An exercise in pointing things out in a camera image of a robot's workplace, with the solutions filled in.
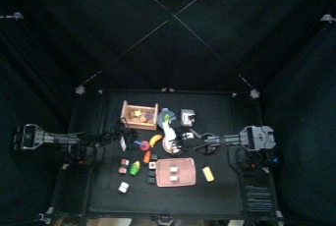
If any white toy cleaver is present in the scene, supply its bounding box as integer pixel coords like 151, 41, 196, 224
161, 122, 181, 155

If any yellow toy banana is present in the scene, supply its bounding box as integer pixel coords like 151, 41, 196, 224
148, 134, 164, 148

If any open wooden box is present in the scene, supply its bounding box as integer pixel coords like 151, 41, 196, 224
120, 100, 160, 131

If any silver grey box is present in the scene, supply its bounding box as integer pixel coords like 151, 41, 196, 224
180, 108, 197, 128

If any pink square tray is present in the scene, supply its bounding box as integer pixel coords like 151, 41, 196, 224
155, 157, 199, 188

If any grey blue round plate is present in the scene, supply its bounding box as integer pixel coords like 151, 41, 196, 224
156, 107, 179, 127

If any green toy vegetable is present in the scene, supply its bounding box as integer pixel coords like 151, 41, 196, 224
128, 160, 141, 177

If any yellow rectangular block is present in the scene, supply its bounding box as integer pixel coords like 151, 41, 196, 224
201, 166, 216, 183

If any white double cube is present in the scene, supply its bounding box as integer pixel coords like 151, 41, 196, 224
117, 181, 131, 195

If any white text label sticker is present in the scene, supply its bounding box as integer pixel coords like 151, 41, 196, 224
244, 185, 273, 214

